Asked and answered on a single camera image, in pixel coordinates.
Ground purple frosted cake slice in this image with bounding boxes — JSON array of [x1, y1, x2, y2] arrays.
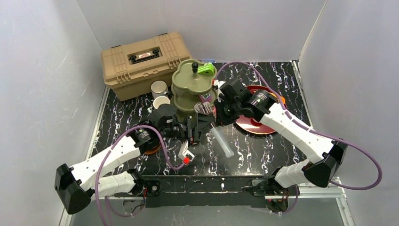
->
[[199, 93, 212, 103]]

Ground red round lacquer tray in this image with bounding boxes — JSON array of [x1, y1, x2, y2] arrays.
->
[[236, 85, 286, 135]]

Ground green cube sweet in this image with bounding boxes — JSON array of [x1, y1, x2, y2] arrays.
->
[[197, 63, 215, 75]]

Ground green three-tier serving stand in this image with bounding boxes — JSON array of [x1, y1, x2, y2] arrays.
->
[[171, 59, 217, 121]]

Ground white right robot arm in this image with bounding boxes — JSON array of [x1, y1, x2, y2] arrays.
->
[[214, 79, 347, 189]]

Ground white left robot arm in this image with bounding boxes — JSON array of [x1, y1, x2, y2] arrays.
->
[[54, 104, 215, 214]]

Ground blue mug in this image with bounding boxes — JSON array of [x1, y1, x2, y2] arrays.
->
[[153, 96, 170, 109]]

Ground stacked brown wooden coasters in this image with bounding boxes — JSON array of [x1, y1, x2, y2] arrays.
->
[[144, 146, 161, 155]]

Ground white cup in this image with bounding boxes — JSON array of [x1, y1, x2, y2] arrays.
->
[[151, 80, 168, 99]]

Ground tan plastic toolbox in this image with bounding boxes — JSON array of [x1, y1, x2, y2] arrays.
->
[[101, 32, 191, 101]]

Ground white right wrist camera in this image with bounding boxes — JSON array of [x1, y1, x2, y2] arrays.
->
[[213, 79, 225, 102]]

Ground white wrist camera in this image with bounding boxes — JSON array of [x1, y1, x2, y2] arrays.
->
[[178, 140, 195, 164], [213, 79, 225, 102]]

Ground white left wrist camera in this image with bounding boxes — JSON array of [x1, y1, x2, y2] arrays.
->
[[178, 140, 195, 164]]

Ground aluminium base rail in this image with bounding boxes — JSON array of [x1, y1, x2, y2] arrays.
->
[[59, 176, 356, 226]]

